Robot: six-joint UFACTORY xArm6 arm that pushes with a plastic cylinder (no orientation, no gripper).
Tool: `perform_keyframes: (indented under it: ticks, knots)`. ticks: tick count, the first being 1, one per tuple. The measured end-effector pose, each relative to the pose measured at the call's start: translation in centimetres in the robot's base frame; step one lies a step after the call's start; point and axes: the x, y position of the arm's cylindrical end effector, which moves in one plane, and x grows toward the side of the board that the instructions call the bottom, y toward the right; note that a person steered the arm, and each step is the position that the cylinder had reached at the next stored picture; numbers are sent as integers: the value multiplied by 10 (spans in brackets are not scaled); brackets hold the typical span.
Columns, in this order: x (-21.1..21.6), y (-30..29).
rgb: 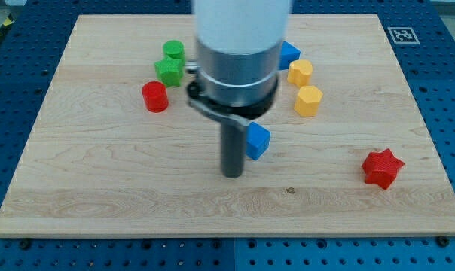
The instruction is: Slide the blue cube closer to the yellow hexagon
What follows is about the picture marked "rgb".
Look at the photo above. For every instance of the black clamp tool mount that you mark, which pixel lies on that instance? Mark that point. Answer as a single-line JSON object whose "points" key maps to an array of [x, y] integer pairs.
{"points": [[225, 114]]}

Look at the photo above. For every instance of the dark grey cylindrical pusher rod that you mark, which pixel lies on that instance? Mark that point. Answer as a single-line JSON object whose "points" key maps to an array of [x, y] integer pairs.
{"points": [[233, 148]]}

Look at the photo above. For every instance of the blue cube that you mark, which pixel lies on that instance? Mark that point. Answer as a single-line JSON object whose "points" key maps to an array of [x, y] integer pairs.
{"points": [[257, 141]]}

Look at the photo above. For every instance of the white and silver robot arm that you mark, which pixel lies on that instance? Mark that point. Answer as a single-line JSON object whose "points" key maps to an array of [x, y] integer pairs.
{"points": [[238, 45]]}

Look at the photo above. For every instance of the blue block behind arm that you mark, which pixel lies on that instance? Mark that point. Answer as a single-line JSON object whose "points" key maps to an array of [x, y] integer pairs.
{"points": [[289, 53]]}

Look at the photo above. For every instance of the yellow hexagon block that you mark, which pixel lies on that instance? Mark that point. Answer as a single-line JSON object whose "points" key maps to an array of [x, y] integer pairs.
{"points": [[308, 100]]}

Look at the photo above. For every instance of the green star block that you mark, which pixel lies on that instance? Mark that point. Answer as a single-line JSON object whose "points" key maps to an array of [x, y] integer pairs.
{"points": [[169, 71]]}

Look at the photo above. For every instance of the red cylinder block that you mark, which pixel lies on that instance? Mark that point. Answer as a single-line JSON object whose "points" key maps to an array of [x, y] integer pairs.
{"points": [[155, 96]]}

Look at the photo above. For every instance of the green cylinder block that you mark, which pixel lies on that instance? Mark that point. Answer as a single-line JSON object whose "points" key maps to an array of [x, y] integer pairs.
{"points": [[174, 49]]}

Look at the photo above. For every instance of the yellow heart block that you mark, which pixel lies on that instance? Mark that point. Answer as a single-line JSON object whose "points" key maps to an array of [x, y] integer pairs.
{"points": [[300, 72]]}

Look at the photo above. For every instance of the wooden board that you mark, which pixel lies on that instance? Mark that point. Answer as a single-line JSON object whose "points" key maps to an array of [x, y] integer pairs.
{"points": [[97, 164]]}

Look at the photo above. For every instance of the red star block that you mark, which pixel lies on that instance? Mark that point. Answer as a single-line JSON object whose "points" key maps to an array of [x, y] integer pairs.
{"points": [[381, 168]]}

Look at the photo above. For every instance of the white fiducial marker tag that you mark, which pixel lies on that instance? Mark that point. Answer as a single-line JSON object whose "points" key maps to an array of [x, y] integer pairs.
{"points": [[403, 35]]}

